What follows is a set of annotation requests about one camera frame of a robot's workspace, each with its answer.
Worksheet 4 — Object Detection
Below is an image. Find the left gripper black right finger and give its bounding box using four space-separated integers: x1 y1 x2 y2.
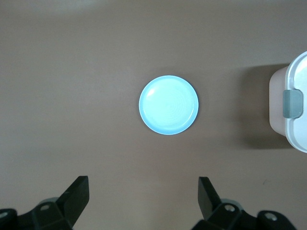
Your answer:
191 176 297 230

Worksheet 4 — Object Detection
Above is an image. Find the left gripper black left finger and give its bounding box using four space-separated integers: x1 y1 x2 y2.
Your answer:
0 176 90 230

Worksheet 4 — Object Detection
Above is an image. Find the brown table cover cloth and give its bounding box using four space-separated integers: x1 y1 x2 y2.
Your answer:
0 0 307 230

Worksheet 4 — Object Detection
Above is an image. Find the grey box latch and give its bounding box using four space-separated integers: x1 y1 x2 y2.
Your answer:
283 89 303 120

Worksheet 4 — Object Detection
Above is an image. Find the light blue round plate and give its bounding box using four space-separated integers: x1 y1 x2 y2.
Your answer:
138 75 200 135

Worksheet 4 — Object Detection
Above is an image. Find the white lidded storage box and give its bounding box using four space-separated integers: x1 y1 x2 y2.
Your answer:
268 50 307 154

